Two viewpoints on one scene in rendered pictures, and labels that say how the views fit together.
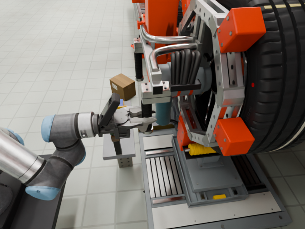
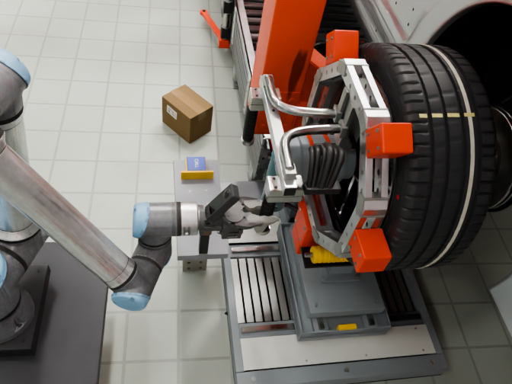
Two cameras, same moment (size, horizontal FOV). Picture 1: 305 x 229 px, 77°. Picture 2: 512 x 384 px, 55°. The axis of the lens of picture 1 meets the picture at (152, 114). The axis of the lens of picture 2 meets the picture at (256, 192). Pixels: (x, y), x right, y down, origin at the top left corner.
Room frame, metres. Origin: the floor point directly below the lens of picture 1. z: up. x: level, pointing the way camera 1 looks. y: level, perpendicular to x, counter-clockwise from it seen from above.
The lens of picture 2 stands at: (-0.30, 0.19, 1.86)
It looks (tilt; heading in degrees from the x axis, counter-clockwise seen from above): 50 degrees down; 350
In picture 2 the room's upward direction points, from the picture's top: 13 degrees clockwise
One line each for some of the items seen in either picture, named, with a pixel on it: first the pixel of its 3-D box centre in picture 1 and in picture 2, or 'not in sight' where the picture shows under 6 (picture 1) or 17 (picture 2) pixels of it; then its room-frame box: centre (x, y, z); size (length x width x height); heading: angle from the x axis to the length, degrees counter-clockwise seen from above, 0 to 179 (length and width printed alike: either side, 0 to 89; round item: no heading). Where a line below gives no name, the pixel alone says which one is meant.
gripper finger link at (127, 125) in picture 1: (130, 122); (245, 221); (0.44, 0.08, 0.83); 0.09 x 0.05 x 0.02; 90
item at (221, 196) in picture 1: (204, 164); (330, 276); (0.70, -0.36, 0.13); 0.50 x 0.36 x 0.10; 8
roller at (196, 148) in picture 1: (213, 146); (347, 253); (0.57, -0.31, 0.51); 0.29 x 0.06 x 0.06; 98
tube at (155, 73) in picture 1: (179, 48); (319, 139); (0.56, -0.08, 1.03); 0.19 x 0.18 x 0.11; 98
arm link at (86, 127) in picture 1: (88, 125); (190, 219); (0.45, 0.22, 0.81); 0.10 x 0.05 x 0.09; 8
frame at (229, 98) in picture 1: (198, 77); (337, 158); (0.68, -0.19, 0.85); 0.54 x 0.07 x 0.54; 8
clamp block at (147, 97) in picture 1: (155, 92); (284, 188); (0.48, -0.01, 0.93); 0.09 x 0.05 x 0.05; 98
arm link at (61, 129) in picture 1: (63, 127); (156, 220); (0.44, 0.31, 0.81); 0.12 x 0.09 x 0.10; 98
